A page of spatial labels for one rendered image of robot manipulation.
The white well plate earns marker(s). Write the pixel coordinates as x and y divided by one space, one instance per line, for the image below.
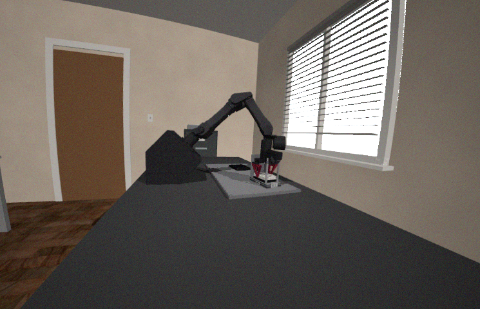
269 176

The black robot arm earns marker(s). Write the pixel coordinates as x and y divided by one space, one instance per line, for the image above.
237 102

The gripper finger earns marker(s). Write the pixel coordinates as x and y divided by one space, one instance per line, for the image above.
259 168
269 167

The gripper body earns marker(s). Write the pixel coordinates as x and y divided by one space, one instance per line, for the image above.
258 160

